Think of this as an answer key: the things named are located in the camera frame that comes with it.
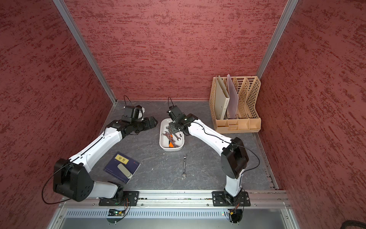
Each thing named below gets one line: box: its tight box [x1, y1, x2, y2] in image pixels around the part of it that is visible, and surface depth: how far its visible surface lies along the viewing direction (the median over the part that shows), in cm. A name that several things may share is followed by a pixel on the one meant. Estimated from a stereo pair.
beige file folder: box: [214, 74, 231, 120], surface depth 89 cm
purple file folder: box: [226, 73, 239, 120], surface depth 90 cm
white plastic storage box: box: [159, 117, 185, 152], surface depth 99 cm
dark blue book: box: [102, 151, 141, 185], surface depth 85 cm
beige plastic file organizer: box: [209, 75, 262, 134], surface depth 103 cm
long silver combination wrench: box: [181, 154, 188, 180], surface depth 85 cm
